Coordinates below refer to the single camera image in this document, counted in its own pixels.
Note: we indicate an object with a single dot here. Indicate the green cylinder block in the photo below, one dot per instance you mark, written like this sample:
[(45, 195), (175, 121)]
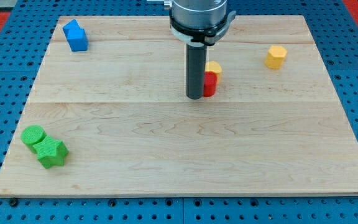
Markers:
[(32, 135)]

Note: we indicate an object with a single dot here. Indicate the red cylinder block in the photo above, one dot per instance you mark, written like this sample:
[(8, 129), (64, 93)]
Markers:
[(210, 82)]

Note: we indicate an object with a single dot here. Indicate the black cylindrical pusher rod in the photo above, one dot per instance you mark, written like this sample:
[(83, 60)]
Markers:
[(195, 67)]

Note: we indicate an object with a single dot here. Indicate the wooden board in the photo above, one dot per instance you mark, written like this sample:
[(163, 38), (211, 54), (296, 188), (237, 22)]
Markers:
[(120, 109)]

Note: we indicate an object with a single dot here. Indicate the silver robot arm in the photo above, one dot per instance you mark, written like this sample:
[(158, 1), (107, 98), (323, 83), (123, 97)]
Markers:
[(198, 23)]

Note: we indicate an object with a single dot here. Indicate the yellow block behind red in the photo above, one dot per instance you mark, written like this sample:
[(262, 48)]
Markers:
[(213, 66)]

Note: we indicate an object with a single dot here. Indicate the blue cube block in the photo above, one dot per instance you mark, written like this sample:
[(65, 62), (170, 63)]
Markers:
[(77, 40)]

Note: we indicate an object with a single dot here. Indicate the yellow hexagon block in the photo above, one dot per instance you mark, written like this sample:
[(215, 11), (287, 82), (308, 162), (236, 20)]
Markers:
[(275, 57)]

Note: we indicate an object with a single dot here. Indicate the green star block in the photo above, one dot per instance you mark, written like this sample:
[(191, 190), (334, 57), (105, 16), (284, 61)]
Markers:
[(51, 152)]

